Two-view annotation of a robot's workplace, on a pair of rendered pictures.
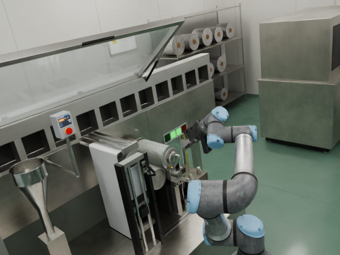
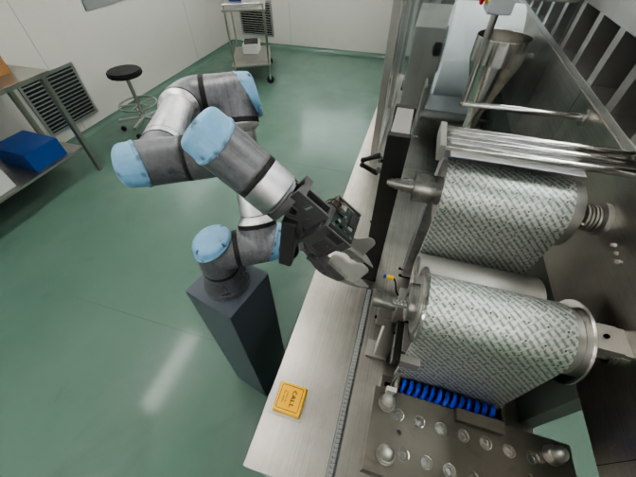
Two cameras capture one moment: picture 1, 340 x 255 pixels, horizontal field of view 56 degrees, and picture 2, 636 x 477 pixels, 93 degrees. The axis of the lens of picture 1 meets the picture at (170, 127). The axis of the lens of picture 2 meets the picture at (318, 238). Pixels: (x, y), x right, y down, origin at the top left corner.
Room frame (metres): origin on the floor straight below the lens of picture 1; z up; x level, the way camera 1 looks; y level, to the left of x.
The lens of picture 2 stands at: (1.80, -0.29, 1.77)
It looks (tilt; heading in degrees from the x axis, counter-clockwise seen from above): 48 degrees down; 151
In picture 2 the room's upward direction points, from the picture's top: straight up
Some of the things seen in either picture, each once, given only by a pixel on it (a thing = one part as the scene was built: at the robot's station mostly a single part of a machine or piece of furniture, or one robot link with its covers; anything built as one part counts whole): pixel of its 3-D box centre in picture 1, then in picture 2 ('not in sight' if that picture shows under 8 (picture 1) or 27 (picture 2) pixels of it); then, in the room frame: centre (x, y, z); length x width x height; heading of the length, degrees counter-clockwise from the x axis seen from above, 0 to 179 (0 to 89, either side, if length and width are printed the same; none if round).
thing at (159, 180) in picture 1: (143, 172); (470, 290); (1.65, 0.19, 1.17); 0.26 x 0.12 x 0.12; 44
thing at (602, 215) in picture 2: not in sight; (582, 216); (1.68, 0.40, 1.33); 0.07 x 0.07 x 0.07; 44
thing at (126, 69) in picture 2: not in sight; (138, 100); (-2.09, -0.39, 0.31); 0.55 x 0.53 x 0.62; 134
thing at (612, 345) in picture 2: not in sight; (608, 339); (1.86, 0.23, 1.28); 0.06 x 0.05 x 0.02; 44
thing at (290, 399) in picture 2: not in sight; (290, 398); (1.59, -0.26, 0.91); 0.07 x 0.07 x 0.02; 44
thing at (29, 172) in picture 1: (28, 171); (500, 47); (1.22, 0.61, 1.50); 0.14 x 0.14 x 0.06
